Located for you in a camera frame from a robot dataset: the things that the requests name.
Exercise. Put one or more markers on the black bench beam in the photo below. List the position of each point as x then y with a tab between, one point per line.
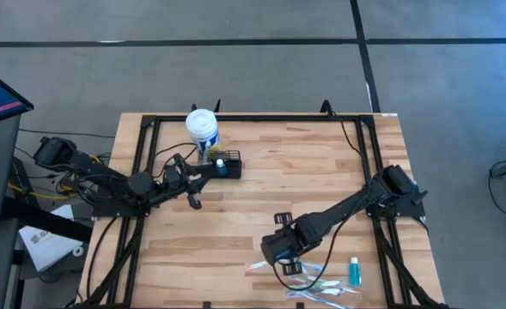
42	219

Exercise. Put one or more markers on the white blue wipes canister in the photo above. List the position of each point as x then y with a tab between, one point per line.
201	124

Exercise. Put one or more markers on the orange white toothbrush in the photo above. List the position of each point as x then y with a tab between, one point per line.
254	267

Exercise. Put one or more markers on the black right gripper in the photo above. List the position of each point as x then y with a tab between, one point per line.
290	228

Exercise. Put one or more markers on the white printed booklet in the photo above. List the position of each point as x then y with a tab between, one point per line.
46	249

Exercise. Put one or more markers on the purple white toothbrush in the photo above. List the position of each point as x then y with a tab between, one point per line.
295	280

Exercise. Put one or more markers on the black pointed clamp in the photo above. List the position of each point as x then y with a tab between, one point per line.
193	109
217	107

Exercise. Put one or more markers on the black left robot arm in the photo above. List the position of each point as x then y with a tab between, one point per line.
102	172

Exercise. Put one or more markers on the blue white toothbrush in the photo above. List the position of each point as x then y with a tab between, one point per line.
308	296
312	268

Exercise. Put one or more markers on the black aluminium table frame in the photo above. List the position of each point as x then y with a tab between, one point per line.
278	117

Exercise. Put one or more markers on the white sticker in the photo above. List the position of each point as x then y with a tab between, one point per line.
389	114

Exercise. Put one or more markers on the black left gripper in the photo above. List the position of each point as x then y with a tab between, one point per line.
177	180

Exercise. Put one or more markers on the teal mouthwash bottle white cap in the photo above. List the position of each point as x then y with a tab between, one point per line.
221	168
355	274

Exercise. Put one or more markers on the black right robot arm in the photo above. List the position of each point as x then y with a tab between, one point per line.
343	210

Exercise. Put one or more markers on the small black edge bracket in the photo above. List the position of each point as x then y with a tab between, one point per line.
300	305
207	305

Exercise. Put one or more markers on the white tape roll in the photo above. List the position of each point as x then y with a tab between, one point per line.
74	250

